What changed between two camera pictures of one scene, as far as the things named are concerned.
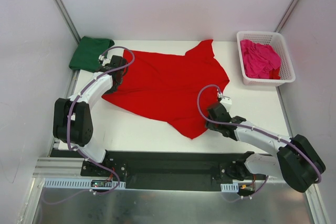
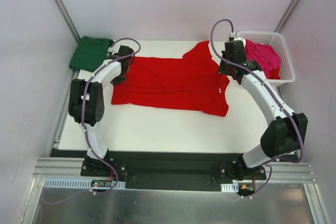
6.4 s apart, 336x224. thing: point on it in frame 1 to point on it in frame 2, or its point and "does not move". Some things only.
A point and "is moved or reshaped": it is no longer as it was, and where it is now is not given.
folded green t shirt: x=87 y=52 does not move
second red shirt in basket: x=273 y=74 does not move
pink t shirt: x=259 y=59 does not move
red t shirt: x=178 y=89 is moved or reshaped
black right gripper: x=213 y=115 to x=223 y=68
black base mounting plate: x=169 y=171 does not move
